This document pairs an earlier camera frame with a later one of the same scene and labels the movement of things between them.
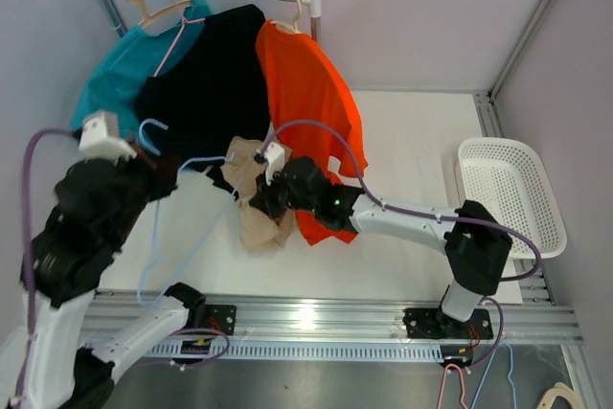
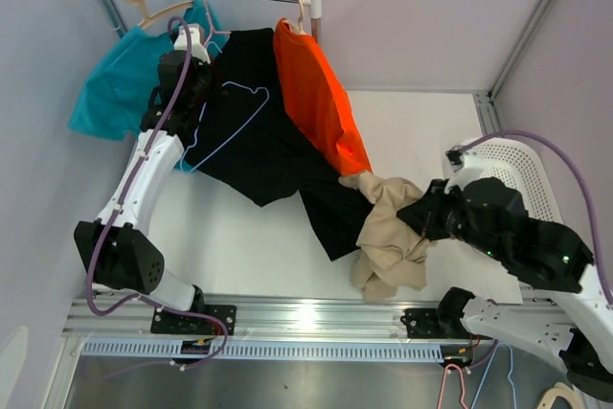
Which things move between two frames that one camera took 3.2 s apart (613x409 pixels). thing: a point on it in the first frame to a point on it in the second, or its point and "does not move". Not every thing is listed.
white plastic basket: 509,178 does not move
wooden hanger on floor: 559,389 does not move
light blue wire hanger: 157,213 to 197,129
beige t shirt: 240,170 to 392,248
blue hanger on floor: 509,375 does not move
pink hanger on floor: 442,383 does not move
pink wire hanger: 184,21 to 211,30
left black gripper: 164,171 to 208,70
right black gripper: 264,197 to 422,215
